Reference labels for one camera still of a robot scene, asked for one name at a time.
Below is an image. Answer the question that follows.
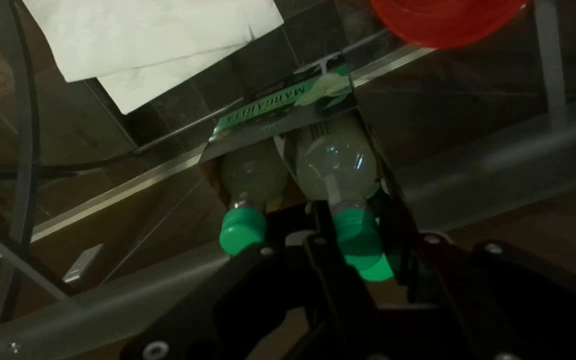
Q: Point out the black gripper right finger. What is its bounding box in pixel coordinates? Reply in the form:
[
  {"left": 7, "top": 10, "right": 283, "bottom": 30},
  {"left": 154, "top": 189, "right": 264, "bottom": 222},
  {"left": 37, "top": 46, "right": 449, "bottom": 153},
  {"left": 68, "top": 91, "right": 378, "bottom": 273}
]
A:
[{"left": 305, "top": 200, "right": 576, "bottom": 360}]

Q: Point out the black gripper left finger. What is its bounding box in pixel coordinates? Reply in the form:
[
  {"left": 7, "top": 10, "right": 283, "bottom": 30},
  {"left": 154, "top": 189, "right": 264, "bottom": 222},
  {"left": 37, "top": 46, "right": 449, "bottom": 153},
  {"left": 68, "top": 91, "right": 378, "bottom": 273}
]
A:
[{"left": 120, "top": 246, "right": 309, "bottom": 360}]

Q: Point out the cloudy bottle green cap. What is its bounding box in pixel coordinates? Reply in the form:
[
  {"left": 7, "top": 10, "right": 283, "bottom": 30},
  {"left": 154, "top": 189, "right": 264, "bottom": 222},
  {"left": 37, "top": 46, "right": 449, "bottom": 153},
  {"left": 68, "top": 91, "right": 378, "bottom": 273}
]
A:
[
  {"left": 296, "top": 130, "right": 394, "bottom": 283},
  {"left": 218, "top": 145, "right": 287, "bottom": 257}
]

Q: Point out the green margarita bottle carton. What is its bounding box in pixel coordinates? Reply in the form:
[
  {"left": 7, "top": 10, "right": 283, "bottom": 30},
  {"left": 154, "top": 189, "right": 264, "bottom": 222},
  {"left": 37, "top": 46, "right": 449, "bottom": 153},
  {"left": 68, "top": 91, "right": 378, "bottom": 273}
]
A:
[{"left": 196, "top": 61, "right": 404, "bottom": 222}]

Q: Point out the red plastic bowl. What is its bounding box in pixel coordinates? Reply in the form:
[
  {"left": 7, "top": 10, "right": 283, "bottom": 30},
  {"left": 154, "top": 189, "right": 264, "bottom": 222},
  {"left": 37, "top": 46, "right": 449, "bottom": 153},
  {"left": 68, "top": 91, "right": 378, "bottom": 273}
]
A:
[{"left": 369, "top": 0, "right": 529, "bottom": 51}]

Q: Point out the white paper napkin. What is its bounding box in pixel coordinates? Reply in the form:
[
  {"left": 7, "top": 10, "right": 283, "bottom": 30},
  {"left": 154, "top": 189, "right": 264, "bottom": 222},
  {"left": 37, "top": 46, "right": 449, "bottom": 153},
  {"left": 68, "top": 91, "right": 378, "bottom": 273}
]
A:
[{"left": 22, "top": 0, "right": 283, "bottom": 115}]

